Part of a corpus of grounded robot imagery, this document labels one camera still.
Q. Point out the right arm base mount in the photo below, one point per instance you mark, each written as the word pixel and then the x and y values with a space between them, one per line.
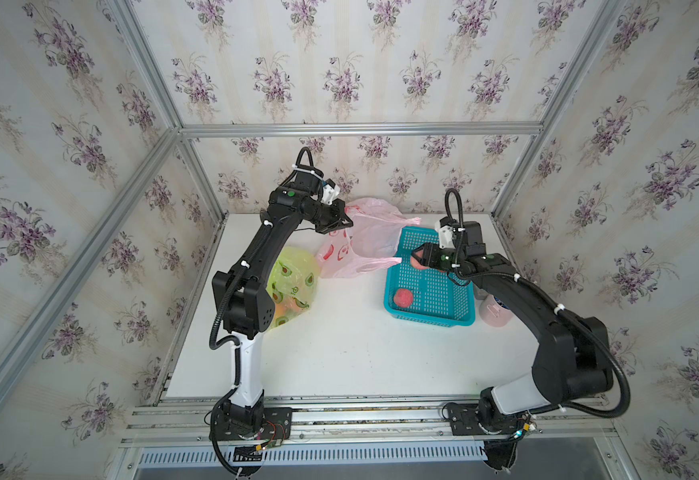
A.
pixel 504 431

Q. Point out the cup of coloured pens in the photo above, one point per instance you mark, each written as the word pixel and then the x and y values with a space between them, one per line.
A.
pixel 494 313

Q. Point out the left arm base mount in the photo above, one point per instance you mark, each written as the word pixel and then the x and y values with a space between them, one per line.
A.
pixel 240 447

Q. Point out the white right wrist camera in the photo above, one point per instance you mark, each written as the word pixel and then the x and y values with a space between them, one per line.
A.
pixel 446 229

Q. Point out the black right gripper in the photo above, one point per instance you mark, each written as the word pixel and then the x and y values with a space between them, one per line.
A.
pixel 430 251

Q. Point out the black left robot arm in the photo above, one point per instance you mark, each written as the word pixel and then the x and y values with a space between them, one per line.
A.
pixel 245 310

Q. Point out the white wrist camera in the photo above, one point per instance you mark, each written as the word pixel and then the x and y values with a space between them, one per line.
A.
pixel 330 192
pixel 446 229

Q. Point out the pink plastic bag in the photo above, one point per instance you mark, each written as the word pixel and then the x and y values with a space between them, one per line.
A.
pixel 367 246

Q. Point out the teal plastic basket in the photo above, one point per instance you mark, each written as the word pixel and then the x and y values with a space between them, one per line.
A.
pixel 437 300

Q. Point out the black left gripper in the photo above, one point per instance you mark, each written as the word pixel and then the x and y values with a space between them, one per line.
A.
pixel 338 218

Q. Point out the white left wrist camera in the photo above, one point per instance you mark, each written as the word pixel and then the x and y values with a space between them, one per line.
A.
pixel 330 192

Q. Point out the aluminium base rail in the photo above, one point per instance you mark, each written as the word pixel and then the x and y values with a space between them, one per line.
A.
pixel 352 430

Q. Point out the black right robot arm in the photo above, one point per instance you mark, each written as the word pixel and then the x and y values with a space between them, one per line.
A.
pixel 573 367

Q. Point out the pink peach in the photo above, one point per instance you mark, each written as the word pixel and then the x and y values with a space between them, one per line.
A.
pixel 403 299
pixel 417 264

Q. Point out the yellow-green plastic bag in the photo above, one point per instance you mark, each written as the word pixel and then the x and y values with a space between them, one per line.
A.
pixel 293 284

